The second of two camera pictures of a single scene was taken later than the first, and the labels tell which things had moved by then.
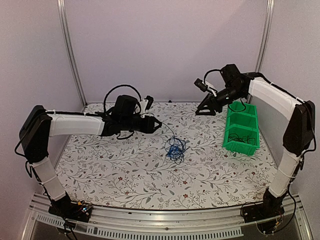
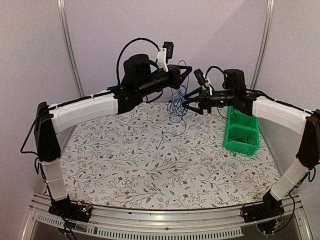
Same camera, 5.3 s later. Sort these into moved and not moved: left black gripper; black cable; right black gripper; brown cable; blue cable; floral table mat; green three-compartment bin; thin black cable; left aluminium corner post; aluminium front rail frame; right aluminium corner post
Moved: left black gripper; black cable; blue cable; right black gripper
Not moved: floral table mat; green three-compartment bin; brown cable; thin black cable; aluminium front rail frame; right aluminium corner post; left aluminium corner post
